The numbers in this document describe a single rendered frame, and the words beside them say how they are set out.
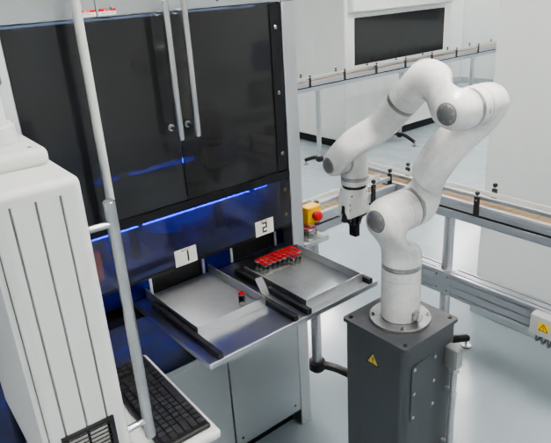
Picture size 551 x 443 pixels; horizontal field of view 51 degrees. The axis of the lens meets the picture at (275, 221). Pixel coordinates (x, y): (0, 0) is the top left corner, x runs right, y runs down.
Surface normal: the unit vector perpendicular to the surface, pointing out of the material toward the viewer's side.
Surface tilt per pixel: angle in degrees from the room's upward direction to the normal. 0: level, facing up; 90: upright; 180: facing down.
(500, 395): 0
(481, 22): 90
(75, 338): 90
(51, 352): 90
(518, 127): 90
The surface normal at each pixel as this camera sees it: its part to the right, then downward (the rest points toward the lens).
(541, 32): -0.77, 0.29
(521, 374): -0.06, -0.92
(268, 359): 0.63, 0.26
